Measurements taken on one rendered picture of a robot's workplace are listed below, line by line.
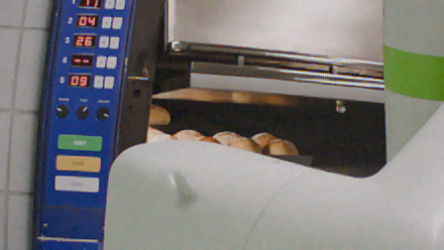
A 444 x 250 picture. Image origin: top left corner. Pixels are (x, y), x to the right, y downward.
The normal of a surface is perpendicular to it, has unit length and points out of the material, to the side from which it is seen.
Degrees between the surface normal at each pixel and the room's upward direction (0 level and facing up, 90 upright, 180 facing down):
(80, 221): 90
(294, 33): 70
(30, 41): 90
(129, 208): 89
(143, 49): 90
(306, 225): 51
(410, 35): 101
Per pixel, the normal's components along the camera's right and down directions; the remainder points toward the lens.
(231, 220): -0.39, -0.49
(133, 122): 0.47, 0.17
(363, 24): 0.48, -0.18
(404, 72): -0.73, 0.21
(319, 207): -0.28, -0.76
